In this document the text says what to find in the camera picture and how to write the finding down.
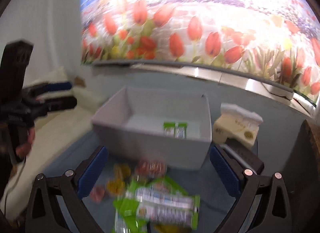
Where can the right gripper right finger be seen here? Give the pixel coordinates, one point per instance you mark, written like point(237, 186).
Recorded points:
point(273, 212)

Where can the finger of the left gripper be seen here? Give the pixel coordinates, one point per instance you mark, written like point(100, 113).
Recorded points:
point(46, 87)
point(57, 104)

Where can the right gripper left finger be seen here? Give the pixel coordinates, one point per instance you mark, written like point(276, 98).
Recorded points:
point(44, 213)

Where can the red jelly cup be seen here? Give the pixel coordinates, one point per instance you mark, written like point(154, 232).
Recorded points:
point(97, 193)
point(143, 168)
point(157, 169)

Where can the yellow jelly cup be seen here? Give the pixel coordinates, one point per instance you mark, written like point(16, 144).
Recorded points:
point(115, 187)
point(122, 171)

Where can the green snack bag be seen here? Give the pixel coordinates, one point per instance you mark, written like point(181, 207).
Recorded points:
point(163, 201)
point(126, 219)
point(175, 129)

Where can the olive yellow snack packet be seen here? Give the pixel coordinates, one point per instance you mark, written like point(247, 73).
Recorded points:
point(168, 228)

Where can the person's left hand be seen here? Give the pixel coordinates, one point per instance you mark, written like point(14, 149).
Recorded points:
point(23, 150)

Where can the white leather sofa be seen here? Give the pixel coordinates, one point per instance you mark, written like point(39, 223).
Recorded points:
point(62, 140)

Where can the grey rimmed black basket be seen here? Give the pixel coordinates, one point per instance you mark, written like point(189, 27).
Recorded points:
point(244, 156)

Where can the tissue pack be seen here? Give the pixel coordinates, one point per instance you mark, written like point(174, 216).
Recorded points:
point(236, 123)

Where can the white cardboard box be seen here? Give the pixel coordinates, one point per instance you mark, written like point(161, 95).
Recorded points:
point(130, 125)

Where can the tulip poster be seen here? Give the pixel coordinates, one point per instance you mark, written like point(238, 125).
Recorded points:
point(275, 40)

